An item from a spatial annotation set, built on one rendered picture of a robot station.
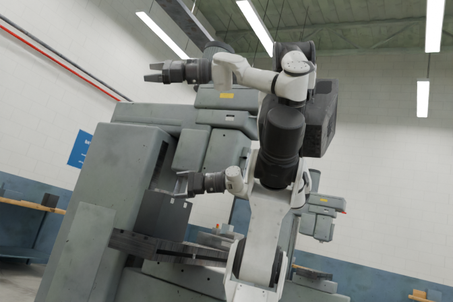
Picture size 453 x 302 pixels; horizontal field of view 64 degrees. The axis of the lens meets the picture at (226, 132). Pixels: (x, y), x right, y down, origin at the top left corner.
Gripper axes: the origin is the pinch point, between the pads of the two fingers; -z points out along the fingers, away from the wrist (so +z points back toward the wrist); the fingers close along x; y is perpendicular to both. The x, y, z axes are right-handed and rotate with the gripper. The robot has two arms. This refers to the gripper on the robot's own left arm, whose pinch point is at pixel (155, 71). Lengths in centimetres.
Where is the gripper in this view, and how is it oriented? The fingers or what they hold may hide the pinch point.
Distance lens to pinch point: 128.8
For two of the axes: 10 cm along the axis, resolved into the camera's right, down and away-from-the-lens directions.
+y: -0.2, -8.5, -5.2
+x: 0.0, -5.2, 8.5
